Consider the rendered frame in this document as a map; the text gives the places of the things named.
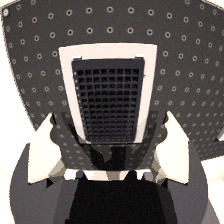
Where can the white rectangular frame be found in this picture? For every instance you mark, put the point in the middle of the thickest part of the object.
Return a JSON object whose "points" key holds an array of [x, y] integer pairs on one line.
{"points": [[109, 50]]}

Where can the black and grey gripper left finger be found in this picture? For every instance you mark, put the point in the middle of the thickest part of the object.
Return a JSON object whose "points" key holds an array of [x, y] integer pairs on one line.
{"points": [[41, 164]]}

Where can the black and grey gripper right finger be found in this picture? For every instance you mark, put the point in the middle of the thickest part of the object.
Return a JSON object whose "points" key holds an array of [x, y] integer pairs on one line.
{"points": [[176, 166]]}

